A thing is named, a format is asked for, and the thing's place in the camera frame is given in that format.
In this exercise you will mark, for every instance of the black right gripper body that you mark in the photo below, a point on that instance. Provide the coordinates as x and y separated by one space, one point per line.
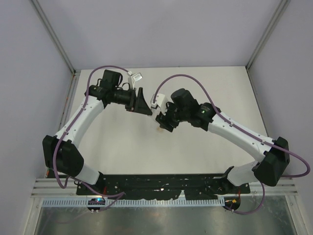
172 117

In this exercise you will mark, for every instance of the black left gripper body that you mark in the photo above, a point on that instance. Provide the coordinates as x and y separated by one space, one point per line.
130 106

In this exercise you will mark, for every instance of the translucent weekly pill organizer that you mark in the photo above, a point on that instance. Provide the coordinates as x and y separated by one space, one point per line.
159 129

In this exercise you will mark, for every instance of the clear pill bottle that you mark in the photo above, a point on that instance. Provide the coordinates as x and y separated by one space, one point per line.
154 117

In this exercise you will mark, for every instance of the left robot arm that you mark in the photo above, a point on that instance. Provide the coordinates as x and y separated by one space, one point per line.
61 150

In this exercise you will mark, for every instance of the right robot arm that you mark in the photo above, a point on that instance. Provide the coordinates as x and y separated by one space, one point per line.
270 157

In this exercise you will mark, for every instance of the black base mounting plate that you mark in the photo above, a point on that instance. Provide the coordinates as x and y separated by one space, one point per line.
168 187

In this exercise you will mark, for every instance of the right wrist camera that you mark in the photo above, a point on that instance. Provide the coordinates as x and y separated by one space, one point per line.
159 102

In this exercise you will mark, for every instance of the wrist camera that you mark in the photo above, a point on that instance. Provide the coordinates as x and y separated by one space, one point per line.
159 102
133 78

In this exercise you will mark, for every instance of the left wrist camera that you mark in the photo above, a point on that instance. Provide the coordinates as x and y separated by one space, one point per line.
133 78

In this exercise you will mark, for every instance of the white slotted cable duct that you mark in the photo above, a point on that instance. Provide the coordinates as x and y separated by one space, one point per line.
99 202

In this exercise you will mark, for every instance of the left aluminium frame post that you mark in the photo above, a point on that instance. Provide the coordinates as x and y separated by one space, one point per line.
52 34

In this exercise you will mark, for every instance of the aluminium frame corner post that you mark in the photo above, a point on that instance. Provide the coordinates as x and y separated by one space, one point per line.
273 21

